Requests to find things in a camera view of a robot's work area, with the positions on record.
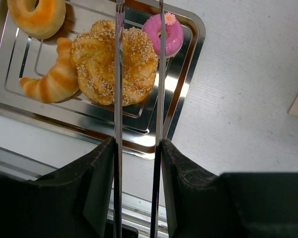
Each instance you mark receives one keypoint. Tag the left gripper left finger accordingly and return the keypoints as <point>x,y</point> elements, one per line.
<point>52,198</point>

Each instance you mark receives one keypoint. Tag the fake croissant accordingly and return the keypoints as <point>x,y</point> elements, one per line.
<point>60,82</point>

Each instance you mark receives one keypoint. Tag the metal tongs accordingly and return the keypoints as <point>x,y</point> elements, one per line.
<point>119,27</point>

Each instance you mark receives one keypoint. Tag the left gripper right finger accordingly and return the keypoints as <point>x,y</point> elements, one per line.
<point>200,204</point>

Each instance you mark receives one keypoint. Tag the steel tray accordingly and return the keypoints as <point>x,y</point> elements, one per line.
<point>78,116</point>

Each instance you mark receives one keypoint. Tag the pink frosted donut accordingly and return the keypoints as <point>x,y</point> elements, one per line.
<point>173,33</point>

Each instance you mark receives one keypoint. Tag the aluminium rail frame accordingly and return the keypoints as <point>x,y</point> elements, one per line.
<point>27,161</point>

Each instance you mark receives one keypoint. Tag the plain orange donut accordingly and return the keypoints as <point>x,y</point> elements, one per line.
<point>40,19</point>

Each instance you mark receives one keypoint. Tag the sesame twisted bread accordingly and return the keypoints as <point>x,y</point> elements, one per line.
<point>93,54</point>

